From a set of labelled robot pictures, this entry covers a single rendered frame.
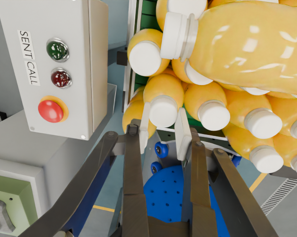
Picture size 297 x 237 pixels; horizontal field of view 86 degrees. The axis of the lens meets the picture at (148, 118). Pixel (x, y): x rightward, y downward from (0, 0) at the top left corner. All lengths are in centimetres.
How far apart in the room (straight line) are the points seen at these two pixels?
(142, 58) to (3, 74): 178
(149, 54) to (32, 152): 59
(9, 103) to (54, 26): 183
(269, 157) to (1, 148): 76
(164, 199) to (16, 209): 47
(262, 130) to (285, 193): 226
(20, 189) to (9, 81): 141
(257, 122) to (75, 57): 26
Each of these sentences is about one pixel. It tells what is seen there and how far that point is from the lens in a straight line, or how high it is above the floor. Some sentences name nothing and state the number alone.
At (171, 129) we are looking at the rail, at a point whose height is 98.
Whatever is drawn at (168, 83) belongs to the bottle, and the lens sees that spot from 24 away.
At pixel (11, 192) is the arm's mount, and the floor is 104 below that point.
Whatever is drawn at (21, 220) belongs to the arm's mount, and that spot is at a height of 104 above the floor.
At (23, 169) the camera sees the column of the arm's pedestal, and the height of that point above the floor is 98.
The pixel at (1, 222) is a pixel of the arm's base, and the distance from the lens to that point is 74.
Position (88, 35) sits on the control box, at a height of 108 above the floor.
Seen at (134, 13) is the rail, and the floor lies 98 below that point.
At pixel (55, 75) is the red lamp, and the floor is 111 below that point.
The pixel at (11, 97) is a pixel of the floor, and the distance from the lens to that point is 199.
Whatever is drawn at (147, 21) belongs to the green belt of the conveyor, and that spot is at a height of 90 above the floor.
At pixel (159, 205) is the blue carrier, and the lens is 38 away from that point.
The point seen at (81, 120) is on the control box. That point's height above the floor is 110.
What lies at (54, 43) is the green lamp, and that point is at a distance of 23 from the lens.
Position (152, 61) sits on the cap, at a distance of 20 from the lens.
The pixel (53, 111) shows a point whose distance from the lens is 26.
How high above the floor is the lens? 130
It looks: 62 degrees down
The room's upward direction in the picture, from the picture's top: 170 degrees counter-clockwise
